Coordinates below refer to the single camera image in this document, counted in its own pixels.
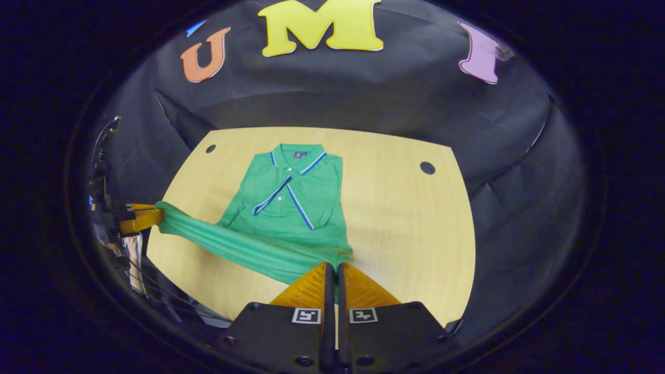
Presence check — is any green T-shirt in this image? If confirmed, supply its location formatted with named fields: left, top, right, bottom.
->
left=154, top=143, right=355, bottom=304

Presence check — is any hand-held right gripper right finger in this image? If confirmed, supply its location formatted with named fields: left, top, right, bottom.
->
left=337, top=262, right=459, bottom=374

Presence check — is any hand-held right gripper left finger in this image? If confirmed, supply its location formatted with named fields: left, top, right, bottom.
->
left=216, top=261, right=336, bottom=374

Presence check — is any black backdrop cloth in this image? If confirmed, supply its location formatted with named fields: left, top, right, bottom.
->
left=86, top=0, right=588, bottom=333

